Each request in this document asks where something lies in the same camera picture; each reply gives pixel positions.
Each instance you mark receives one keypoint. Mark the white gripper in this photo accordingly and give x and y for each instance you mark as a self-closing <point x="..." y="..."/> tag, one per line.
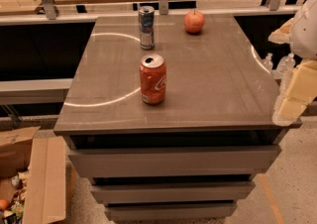
<point x="306" y="33"/>

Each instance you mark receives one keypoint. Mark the red coke can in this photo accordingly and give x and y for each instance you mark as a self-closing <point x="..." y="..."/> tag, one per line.
<point x="153" y="79"/>

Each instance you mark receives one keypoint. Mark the silver blue energy drink can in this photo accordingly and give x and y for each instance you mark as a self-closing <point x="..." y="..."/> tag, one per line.
<point x="146" y="27"/>

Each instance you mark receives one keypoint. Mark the clear plastic bottle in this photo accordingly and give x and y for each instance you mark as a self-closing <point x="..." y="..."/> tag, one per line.
<point x="267" y="62"/>
<point x="287" y="62"/>

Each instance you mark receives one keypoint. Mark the red apple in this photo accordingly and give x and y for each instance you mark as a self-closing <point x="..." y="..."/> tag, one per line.
<point x="194" y="21"/>

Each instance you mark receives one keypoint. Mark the grey drawer cabinet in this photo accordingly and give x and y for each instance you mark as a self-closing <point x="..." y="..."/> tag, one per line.
<point x="193" y="156"/>

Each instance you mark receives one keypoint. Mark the cardboard box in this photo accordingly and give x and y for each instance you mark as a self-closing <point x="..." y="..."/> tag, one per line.
<point x="44" y="161"/>

